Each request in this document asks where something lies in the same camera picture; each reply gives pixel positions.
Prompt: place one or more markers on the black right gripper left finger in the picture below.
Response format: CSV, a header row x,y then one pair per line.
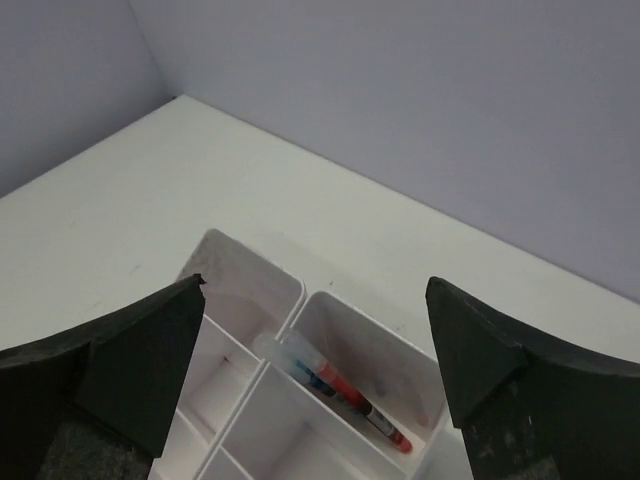
x,y
97,401

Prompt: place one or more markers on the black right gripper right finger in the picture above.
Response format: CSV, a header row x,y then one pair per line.
x,y
530,405

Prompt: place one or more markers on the red pen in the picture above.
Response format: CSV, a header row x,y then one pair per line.
x,y
328,374

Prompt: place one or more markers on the blue pen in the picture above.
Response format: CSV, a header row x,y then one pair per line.
x,y
268,348

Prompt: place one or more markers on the white left divided container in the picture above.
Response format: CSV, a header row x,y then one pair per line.
x,y
246,294

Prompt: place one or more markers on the white divided container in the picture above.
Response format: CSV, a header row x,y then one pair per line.
x,y
246,294
284,430

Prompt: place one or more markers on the white right divided container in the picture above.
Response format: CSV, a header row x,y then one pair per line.
x,y
284,430

